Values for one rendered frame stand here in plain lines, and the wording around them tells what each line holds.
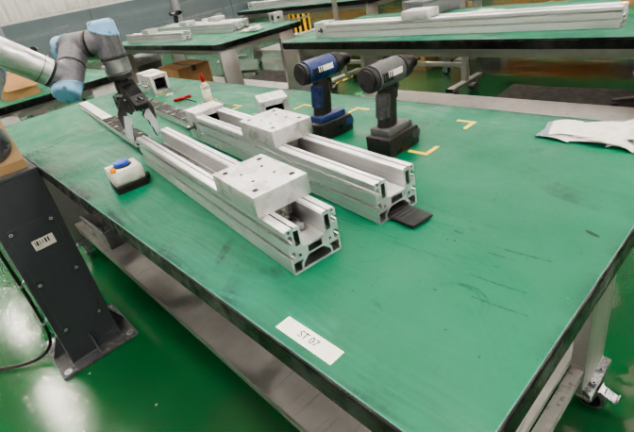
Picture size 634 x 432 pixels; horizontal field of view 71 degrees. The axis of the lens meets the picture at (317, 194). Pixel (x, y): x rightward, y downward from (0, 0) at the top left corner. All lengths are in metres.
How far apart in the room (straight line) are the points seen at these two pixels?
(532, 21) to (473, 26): 0.28
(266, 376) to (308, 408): 0.17
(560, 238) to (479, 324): 0.23
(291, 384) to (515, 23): 1.81
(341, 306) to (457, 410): 0.22
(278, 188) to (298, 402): 0.70
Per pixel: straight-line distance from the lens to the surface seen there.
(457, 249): 0.75
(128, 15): 13.17
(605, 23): 2.24
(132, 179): 1.26
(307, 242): 0.73
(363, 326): 0.63
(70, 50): 1.49
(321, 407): 1.27
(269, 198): 0.74
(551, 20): 2.29
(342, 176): 0.85
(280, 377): 1.36
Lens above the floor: 1.22
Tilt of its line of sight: 27 degrees down
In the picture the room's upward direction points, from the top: 11 degrees counter-clockwise
